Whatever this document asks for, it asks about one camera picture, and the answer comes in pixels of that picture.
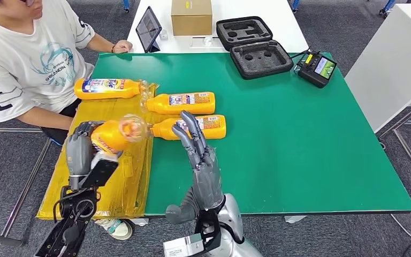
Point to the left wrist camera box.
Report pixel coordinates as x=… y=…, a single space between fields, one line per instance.
x=99 y=174

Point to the brown cardboard box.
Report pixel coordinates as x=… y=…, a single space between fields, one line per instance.
x=191 y=19

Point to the small white charger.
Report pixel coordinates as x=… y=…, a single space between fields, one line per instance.
x=163 y=34

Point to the small clear round item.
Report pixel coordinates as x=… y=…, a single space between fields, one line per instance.
x=207 y=40

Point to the white and teal shoe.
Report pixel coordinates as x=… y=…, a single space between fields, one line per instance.
x=118 y=230

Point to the person's left hand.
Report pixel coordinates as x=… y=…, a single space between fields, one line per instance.
x=123 y=47

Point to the orange detergent bottle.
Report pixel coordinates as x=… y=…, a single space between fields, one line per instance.
x=191 y=109
x=132 y=89
x=216 y=131
x=109 y=136

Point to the person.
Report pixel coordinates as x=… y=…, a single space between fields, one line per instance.
x=24 y=64

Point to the white cabinet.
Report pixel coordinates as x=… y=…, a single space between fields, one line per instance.
x=397 y=64

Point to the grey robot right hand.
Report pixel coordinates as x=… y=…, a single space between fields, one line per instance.
x=207 y=181

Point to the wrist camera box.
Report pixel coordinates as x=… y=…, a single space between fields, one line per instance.
x=182 y=246
x=99 y=174

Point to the black remote controller with screen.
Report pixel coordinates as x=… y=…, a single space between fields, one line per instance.
x=316 y=71

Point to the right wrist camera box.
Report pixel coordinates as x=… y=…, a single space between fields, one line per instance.
x=182 y=246

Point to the yellow taped cardboard sheet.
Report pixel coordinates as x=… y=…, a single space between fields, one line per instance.
x=131 y=184

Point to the person's right forearm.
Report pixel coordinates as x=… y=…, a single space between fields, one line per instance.
x=42 y=119

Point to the black eyeglasses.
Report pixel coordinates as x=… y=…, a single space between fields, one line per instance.
x=28 y=2

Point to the white table foot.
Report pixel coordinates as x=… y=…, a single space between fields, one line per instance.
x=140 y=222
x=295 y=219

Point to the person's left forearm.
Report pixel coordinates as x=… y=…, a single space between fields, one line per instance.
x=101 y=43

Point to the white table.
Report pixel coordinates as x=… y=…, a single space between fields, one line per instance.
x=280 y=34

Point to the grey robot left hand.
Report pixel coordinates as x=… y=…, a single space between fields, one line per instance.
x=78 y=156

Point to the white flat card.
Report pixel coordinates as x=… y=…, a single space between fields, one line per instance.
x=197 y=44

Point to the blue metal cart frame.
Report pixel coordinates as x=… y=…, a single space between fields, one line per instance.
x=126 y=4
x=296 y=4

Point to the black foam-lined open case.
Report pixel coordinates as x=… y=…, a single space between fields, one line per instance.
x=261 y=60

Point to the black tablet on stand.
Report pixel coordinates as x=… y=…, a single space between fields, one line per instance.
x=148 y=29

